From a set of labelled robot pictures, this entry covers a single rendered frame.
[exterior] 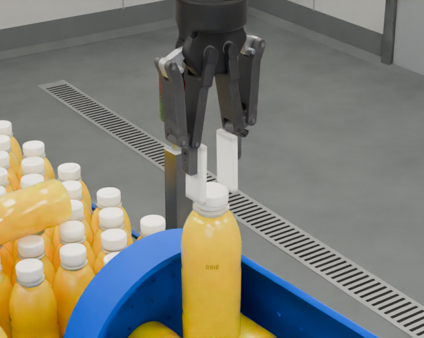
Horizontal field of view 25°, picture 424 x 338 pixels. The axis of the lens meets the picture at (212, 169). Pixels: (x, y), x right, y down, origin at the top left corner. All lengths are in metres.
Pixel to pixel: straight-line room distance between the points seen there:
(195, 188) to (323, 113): 3.85
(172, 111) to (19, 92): 4.26
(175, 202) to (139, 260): 0.63
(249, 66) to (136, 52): 4.74
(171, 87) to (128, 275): 0.26
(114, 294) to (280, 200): 2.89
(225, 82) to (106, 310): 0.30
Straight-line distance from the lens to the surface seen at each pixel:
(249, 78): 1.07
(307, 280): 3.48
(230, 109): 1.06
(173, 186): 1.79
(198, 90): 1.02
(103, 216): 1.54
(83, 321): 1.18
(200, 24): 0.99
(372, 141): 4.62
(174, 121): 1.02
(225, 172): 1.10
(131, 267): 1.17
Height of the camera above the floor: 1.82
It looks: 25 degrees down
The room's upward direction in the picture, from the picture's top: straight up
